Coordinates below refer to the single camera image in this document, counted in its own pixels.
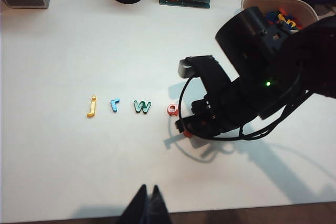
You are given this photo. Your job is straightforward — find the thin black camera cable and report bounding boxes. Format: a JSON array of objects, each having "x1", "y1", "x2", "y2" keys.
[{"x1": 179, "y1": 76, "x2": 244, "y2": 141}]

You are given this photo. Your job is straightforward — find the blue r letter magnet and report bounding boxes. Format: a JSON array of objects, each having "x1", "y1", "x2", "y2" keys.
[{"x1": 109, "y1": 98, "x2": 120, "y2": 113}]

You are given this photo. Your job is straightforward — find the beige pulp bowl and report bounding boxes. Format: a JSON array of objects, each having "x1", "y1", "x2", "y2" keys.
[{"x1": 240, "y1": 0, "x2": 320, "y2": 26}]

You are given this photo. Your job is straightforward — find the yellow j letter magnet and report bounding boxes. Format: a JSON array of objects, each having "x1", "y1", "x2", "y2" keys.
[{"x1": 86, "y1": 94, "x2": 98, "y2": 119}]

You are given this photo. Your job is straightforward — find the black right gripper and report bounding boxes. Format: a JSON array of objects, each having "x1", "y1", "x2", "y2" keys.
[{"x1": 174, "y1": 82, "x2": 259, "y2": 139}]

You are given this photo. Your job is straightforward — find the black wrist depth camera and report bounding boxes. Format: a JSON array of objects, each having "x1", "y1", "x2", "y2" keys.
[{"x1": 177, "y1": 55, "x2": 222, "y2": 79}]

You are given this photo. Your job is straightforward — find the red a letter magnet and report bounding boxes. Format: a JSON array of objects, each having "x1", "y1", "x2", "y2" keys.
[{"x1": 166, "y1": 103, "x2": 180, "y2": 117}]

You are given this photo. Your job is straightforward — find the green w letter magnet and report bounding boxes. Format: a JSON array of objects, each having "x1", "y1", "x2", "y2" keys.
[{"x1": 133, "y1": 100, "x2": 152, "y2": 115}]

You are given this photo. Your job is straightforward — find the thick black arm cable bundle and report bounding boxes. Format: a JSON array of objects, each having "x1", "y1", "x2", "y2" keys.
[{"x1": 240, "y1": 87, "x2": 314, "y2": 142}]

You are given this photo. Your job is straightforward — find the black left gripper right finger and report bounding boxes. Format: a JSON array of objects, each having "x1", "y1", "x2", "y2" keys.
[{"x1": 148, "y1": 184, "x2": 171, "y2": 224}]

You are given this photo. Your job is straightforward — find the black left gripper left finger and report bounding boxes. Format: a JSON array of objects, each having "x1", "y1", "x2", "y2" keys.
[{"x1": 118, "y1": 184, "x2": 149, "y2": 224}]

